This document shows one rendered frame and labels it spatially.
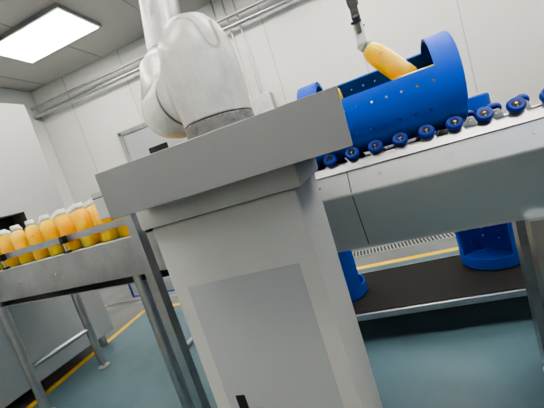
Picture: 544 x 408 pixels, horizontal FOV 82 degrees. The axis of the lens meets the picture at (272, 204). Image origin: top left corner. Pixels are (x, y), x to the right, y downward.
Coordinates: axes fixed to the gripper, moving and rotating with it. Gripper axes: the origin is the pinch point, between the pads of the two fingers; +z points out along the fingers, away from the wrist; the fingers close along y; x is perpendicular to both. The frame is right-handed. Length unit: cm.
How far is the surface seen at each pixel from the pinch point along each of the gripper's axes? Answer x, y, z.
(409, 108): -8.2, -14.1, 27.6
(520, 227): -33, 4, 76
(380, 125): 0.4, -13.1, 29.9
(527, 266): -33, 4, 89
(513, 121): -32, -12, 39
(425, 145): -10.3, -12.3, 39.5
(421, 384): 10, 0, 132
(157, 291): 90, -32, 64
